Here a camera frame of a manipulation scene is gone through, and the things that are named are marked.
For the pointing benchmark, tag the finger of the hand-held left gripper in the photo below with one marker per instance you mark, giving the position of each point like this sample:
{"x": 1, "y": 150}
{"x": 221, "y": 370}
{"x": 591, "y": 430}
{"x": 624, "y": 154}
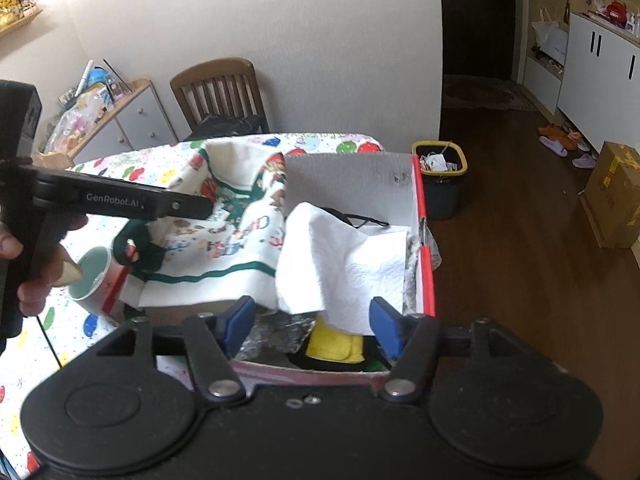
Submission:
{"x": 190, "y": 207}

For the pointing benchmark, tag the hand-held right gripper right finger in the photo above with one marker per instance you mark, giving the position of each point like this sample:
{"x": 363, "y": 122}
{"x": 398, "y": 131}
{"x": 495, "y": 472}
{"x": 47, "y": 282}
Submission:
{"x": 385, "y": 325}

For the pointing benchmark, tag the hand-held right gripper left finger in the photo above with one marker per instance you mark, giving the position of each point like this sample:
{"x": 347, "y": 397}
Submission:
{"x": 240, "y": 320}

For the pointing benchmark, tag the yellow sponge cloth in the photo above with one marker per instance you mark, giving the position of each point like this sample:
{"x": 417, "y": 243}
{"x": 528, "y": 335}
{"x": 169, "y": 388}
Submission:
{"x": 335, "y": 347}

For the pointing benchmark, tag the white printed cloth green trim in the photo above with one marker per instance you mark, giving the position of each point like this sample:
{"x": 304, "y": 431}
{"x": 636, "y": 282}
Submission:
{"x": 235, "y": 240}

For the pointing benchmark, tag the fluffy beige cloth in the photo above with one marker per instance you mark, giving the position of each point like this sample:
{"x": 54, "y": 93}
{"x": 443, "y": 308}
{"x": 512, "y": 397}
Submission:
{"x": 412, "y": 270}

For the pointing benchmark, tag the white paper towel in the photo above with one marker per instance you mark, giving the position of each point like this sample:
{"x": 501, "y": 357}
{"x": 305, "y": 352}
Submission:
{"x": 345, "y": 260}

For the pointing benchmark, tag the red cardboard box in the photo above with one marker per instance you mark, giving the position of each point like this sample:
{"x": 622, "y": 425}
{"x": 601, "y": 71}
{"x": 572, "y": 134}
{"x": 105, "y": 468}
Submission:
{"x": 350, "y": 175}

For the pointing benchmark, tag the person's left hand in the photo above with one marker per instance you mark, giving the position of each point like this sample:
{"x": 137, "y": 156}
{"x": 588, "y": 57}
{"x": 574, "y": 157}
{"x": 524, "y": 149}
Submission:
{"x": 55, "y": 272}

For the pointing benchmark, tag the plastic bag of snacks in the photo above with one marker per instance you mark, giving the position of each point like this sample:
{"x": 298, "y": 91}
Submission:
{"x": 70, "y": 130}

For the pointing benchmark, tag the white rolled tube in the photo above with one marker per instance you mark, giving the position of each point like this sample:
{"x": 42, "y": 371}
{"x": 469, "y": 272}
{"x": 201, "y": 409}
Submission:
{"x": 84, "y": 77}

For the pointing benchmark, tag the black plastic bag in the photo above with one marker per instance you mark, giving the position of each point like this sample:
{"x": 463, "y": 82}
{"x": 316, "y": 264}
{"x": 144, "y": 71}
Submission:
{"x": 225, "y": 125}

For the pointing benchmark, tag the clear plastic wrapper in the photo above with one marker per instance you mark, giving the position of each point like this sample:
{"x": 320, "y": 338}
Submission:
{"x": 432, "y": 247}

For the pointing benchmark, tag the white side cabinet wooden top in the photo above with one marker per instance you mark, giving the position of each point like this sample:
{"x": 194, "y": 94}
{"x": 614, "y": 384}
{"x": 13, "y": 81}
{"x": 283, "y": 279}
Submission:
{"x": 135, "y": 115}

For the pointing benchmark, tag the pale green ceramic cup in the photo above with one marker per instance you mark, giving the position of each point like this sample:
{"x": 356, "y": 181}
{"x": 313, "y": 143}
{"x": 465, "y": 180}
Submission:
{"x": 92, "y": 270}

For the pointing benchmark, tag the wooden chair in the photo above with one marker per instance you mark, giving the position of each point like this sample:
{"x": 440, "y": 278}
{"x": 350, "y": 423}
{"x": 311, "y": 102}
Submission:
{"x": 220, "y": 90}

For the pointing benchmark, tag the trash bin with yellow rim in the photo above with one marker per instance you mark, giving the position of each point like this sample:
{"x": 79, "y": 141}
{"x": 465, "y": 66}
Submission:
{"x": 442, "y": 180}

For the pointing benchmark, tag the lilac slipper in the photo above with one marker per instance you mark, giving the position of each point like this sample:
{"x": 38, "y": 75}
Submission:
{"x": 585, "y": 161}
{"x": 552, "y": 146}

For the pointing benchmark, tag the dark door mat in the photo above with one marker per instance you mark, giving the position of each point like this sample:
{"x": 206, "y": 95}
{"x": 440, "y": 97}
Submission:
{"x": 485, "y": 95}

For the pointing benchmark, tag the brown plush slippers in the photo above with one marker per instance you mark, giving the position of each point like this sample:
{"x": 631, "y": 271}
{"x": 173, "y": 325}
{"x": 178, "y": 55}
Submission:
{"x": 555, "y": 132}

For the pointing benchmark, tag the cardboard box with yellow tape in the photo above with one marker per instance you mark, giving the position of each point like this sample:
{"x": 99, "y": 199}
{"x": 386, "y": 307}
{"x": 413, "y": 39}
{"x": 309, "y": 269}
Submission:
{"x": 612, "y": 195}

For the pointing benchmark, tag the dark door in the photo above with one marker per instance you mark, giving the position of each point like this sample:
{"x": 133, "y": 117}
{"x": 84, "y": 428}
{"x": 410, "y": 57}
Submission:
{"x": 475, "y": 15}

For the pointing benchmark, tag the white tote bag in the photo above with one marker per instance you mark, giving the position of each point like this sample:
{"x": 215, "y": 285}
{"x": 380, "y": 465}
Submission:
{"x": 550, "y": 35}

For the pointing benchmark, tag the red bag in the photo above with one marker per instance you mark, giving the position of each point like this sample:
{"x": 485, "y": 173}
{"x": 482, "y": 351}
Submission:
{"x": 615, "y": 10}

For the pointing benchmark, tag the wooden wall shelf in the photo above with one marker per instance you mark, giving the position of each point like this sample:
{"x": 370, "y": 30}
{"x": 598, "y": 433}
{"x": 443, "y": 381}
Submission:
{"x": 22, "y": 20}

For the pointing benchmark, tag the white cabinet wall unit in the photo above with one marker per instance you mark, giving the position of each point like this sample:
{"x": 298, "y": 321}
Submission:
{"x": 600, "y": 75}

